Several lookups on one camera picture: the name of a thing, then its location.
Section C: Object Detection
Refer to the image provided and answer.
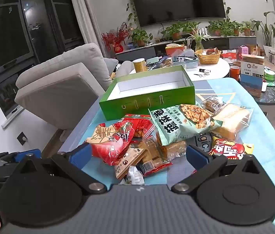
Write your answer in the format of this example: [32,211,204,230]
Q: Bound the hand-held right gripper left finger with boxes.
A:
[13,143,109,193]

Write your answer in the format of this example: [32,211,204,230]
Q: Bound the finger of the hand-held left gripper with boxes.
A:
[7,149,42,163]

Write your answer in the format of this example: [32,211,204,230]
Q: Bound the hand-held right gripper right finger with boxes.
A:
[172,144,265,195]

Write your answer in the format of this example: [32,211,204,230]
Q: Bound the red tan snack bag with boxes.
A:
[86,118,136,166]

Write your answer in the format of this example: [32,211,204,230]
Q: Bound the mint green chip bag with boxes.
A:
[148,104,223,147]

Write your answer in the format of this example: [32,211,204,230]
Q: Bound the brown kraft snack packet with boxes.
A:
[114,147,148,180]

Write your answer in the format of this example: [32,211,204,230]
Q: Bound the clear bread packet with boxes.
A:
[211,103,254,142]

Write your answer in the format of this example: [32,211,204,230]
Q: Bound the red striped snack packet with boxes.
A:
[124,113,155,139]

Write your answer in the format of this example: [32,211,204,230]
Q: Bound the green cardboard box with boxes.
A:
[99,65,196,121]

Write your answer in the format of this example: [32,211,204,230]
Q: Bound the yellow pastry packet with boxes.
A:
[156,132,190,162]

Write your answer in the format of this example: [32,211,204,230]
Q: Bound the yellow red snack bag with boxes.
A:
[209,136,254,157]

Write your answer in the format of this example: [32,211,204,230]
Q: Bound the orange biscuit packet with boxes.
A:
[135,138,173,177]

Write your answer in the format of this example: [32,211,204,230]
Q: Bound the round cake clear packet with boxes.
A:
[199,96,226,114]

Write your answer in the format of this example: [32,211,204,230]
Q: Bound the small white snack packet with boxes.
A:
[121,166,146,186]

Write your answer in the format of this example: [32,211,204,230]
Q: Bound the light blue printed table mat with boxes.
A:
[59,77,275,234]

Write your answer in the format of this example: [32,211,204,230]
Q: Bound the light grey sofa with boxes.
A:
[15,43,134,137]

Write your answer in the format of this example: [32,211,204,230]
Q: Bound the white round table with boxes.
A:
[129,57,231,82]

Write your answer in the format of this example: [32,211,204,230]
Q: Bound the cardboard box with blue print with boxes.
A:
[240,54,265,98]

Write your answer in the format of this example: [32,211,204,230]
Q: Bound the orange mug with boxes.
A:
[230,66,241,81]

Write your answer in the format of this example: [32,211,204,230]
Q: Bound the blue grey plastic tray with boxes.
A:
[172,56,199,72]

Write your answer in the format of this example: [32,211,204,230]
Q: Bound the grey throw pillow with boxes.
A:
[103,58,119,78]

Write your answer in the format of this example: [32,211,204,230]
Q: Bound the dark marble round table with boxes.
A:
[235,69,275,121]

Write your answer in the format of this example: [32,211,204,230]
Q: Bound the yellow woven basket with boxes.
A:
[195,49,222,65]

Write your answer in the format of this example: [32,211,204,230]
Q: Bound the mint green pouch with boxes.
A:
[146,57,162,66]

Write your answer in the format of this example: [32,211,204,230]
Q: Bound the yellow canister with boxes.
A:
[133,58,148,73]

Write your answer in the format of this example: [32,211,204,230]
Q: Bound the red white carton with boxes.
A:
[222,49,239,61]

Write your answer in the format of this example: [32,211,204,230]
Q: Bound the orange box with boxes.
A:
[165,43,185,57]

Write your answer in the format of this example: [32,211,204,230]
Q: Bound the green ribbon roll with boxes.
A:
[264,69,275,81]

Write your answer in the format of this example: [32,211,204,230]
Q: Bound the red berry branches in vase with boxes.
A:
[101,22,134,53]

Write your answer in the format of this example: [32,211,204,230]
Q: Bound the spider plant in glass vase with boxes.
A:
[187,27,210,51]

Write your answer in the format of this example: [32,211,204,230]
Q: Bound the pink box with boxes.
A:
[238,45,249,61]

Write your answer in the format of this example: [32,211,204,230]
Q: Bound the grey television cabinet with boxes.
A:
[115,36,257,61]

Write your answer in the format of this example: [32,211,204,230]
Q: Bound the dark glass window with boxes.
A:
[0,0,84,117]

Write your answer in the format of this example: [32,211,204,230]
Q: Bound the row of green potted plants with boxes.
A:
[129,19,254,47]

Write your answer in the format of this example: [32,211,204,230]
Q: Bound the pale curtain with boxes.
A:
[68,0,106,54]

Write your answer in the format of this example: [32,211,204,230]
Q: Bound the tall broad leaf plant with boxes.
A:
[252,12,275,47]

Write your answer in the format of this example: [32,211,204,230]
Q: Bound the trailing green vine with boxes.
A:
[218,0,232,20]
[122,0,140,28]

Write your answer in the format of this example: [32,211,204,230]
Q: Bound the dark wall socket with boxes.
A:
[17,132,28,145]

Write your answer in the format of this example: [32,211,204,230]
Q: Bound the black wall television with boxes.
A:
[130,0,226,27]

